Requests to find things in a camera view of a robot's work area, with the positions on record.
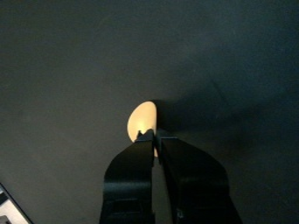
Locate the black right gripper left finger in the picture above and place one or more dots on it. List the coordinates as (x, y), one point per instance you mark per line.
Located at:
(129, 175)

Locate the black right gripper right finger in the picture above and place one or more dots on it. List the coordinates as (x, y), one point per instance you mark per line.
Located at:
(197, 180)

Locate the yellow toy potato chip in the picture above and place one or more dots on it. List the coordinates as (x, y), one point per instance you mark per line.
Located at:
(141, 118)

